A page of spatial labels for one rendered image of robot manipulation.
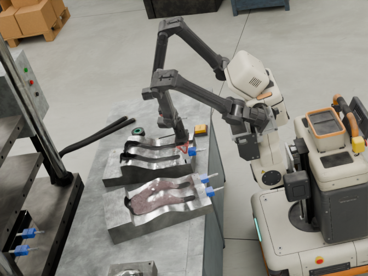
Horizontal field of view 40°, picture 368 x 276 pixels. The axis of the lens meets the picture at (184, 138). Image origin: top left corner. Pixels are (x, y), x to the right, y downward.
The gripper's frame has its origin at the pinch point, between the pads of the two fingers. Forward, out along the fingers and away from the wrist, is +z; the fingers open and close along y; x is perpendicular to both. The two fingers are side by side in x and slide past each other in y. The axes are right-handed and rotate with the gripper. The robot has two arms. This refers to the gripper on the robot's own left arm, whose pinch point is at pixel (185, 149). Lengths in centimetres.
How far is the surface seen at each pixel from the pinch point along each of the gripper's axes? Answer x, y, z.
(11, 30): -288, -407, 57
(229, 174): 4, -84, 93
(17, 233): -78, 50, -5
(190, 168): 1.1, 7.0, 7.9
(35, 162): -78, 7, -14
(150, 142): -22.1, -15.4, 2.3
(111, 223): -33, 46, 1
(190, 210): 2.8, 37.5, 7.9
